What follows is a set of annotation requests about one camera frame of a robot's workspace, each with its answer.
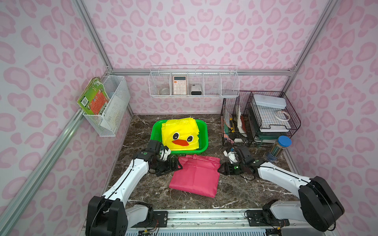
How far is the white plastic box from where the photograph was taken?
0.96m

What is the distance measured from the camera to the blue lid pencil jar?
802 mm

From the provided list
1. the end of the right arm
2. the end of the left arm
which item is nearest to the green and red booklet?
the end of the left arm

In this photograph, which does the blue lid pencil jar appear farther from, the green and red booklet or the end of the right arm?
the green and red booklet

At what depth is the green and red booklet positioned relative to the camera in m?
0.66

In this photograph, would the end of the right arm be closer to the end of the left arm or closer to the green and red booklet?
the end of the left arm
